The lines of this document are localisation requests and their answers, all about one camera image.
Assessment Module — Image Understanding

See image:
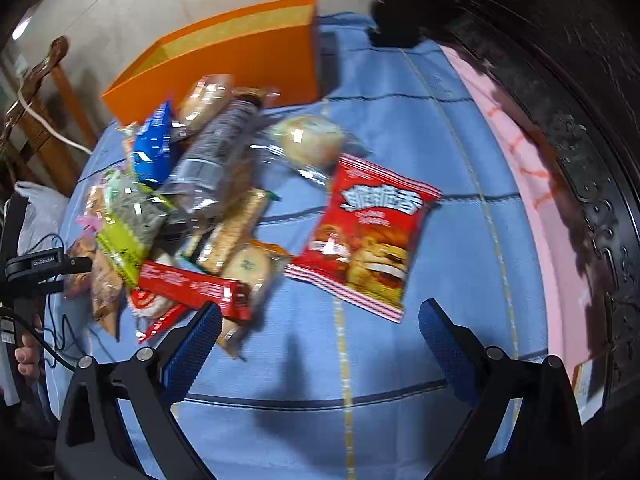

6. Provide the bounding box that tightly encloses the clear packet with dark print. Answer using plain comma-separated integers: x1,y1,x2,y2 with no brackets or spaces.
160,87,281,221

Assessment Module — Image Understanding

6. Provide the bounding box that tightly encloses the green snack packet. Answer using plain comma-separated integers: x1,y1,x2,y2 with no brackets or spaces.
95,170,173,288

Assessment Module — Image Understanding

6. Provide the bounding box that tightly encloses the cracker bar packet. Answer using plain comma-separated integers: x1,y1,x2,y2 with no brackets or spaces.
182,187,281,276

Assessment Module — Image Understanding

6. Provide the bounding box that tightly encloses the bread bun packet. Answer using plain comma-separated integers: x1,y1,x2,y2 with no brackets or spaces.
172,74,238,136

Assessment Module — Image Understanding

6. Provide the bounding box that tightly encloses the round bread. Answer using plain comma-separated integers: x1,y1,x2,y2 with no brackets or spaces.
250,112,373,183

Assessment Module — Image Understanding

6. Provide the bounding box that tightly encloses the rice cracker packet green label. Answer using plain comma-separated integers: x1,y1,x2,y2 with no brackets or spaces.
215,240,293,361

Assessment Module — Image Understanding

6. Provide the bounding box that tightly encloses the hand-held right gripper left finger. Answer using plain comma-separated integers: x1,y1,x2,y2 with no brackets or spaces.
54,301,223,480

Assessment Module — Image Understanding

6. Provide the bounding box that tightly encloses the clear snack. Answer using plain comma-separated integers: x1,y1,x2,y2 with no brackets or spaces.
65,237,126,343

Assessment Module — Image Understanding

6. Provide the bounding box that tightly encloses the white plastic bag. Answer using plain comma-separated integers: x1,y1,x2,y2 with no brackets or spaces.
12,180,71,261

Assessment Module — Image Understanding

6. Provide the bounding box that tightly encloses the orange cardboard box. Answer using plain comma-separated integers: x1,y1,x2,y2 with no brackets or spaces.
100,0,323,128

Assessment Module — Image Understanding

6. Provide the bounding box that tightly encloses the pink cloth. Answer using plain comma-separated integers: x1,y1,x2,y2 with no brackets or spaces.
442,42,613,421

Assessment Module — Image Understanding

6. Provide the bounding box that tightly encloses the person's left hand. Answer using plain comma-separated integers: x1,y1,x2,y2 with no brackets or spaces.
14,316,45,377

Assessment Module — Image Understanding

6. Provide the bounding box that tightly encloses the red snack packet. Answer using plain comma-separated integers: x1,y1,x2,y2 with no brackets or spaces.
284,154,443,324

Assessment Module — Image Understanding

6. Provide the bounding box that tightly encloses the red bar packet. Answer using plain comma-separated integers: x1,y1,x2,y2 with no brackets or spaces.
137,260,253,323

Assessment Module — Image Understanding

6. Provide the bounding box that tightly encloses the blue snack packet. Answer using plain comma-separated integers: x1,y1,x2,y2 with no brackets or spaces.
131,101,176,183

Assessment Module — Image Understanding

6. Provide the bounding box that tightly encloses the wooden chair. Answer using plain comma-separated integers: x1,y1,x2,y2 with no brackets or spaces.
0,35,101,201

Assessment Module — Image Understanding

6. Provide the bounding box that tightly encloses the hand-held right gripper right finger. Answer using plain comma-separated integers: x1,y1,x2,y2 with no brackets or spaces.
417,299,586,480

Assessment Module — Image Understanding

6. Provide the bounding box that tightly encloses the clear packet with pink print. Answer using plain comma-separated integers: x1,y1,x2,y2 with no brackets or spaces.
75,172,121,241

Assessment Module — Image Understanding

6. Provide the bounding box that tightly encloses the rice cracker packet red label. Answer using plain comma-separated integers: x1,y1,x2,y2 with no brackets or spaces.
127,287,191,346

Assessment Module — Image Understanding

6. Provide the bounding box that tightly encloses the dark carved wooden furniture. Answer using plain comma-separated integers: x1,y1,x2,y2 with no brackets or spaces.
370,0,640,480

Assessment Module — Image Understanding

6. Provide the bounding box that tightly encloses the white cable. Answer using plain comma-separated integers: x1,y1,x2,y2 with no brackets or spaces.
7,82,93,156

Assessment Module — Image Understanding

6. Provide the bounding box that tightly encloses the blue checked cloth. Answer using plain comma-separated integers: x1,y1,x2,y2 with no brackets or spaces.
42,10,551,480

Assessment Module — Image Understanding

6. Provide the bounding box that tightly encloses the black cable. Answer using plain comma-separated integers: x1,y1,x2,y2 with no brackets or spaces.
0,232,81,371

